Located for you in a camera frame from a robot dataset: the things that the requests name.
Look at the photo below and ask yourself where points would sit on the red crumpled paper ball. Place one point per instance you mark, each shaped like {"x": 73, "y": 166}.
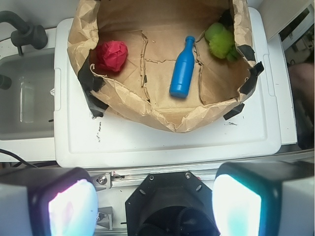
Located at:
{"x": 111, "y": 55}

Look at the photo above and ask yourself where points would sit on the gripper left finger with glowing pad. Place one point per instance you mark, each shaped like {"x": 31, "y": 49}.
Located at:
{"x": 47, "y": 202}

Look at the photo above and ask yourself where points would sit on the white plastic tray lid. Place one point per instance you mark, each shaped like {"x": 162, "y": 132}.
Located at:
{"x": 113, "y": 142}

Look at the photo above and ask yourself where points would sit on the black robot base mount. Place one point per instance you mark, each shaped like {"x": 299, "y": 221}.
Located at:
{"x": 171, "y": 204}

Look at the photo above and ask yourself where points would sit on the green fuzzy plush toy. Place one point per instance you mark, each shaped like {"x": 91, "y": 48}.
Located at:
{"x": 221, "y": 42}

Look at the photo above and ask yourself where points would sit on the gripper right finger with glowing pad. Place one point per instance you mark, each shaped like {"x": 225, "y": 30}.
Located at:
{"x": 265, "y": 198}

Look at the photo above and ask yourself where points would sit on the grey toy sink basin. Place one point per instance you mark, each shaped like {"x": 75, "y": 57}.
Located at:
{"x": 27, "y": 107}

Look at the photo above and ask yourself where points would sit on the blue plastic bottle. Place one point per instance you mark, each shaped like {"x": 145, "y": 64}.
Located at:
{"x": 183, "y": 70}

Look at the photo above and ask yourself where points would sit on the brown paper bag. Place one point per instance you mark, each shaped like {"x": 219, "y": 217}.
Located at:
{"x": 154, "y": 32}

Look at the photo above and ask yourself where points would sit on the dark grey toy faucet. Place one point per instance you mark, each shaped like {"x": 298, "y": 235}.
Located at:
{"x": 26, "y": 33}

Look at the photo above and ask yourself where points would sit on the metal corner bracket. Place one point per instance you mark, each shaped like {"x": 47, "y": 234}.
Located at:
{"x": 104, "y": 217}

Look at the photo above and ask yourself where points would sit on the aluminium extrusion rail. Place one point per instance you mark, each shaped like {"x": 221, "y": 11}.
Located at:
{"x": 205, "y": 171}

